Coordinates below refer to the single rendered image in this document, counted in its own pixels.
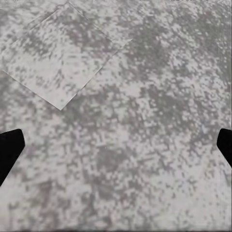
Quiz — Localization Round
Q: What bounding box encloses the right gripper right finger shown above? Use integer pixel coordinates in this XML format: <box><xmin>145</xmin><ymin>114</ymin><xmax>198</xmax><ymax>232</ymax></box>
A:
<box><xmin>217</xmin><ymin>128</ymin><xmax>232</xmax><ymax>167</ymax></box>

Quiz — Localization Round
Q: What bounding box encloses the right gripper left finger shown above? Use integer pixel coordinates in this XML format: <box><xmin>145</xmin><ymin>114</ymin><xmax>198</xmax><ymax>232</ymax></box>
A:
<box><xmin>0</xmin><ymin>128</ymin><xmax>25</xmax><ymax>186</ymax></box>

